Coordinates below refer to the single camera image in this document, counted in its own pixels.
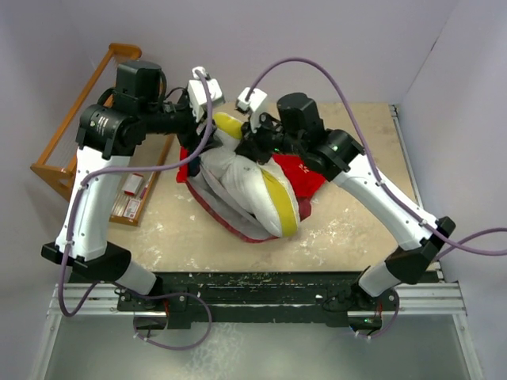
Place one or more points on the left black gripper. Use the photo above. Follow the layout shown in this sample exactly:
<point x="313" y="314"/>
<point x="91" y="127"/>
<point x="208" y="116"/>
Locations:
<point x="190" y="140"/>

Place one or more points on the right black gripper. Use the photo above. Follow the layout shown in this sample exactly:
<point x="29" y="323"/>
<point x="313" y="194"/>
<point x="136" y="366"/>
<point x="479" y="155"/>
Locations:
<point x="253" y="143"/>

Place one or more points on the white yellow pillow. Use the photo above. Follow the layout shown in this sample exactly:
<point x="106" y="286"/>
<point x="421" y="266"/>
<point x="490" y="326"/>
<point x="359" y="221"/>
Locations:
<point x="256" y="202"/>

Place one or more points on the red printed pillowcase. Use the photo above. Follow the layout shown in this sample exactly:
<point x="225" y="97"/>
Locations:
<point x="304" y="182"/>

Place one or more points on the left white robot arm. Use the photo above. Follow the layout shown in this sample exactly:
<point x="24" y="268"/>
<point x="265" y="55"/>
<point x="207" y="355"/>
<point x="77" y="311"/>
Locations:
<point x="108" y="134"/>

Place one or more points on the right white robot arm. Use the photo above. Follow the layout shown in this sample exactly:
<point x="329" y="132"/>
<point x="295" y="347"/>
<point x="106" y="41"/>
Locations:
<point x="298" y="130"/>

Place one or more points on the red pen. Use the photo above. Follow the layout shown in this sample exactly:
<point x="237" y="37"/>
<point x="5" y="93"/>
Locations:
<point x="146" y="187"/>

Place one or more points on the small red white box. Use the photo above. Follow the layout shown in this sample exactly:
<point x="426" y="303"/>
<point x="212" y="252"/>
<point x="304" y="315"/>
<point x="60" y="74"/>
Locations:
<point x="132" y="184"/>

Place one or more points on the flat red white packet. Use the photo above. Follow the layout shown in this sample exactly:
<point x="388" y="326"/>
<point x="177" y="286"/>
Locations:
<point x="131" y="209"/>

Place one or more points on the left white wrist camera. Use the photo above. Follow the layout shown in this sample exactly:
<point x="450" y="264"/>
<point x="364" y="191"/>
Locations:
<point x="197" y="96"/>

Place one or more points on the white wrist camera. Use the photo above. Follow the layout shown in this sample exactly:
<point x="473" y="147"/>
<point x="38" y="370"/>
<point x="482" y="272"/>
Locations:
<point x="197" y="96"/>
<point x="253" y="103"/>

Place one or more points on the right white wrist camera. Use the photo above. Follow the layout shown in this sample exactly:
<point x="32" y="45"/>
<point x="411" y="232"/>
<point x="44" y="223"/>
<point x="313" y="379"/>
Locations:
<point x="253" y="103"/>

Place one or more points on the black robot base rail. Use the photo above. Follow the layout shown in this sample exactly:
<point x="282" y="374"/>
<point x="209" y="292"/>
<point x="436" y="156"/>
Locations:
<point x="328" y="298"/>

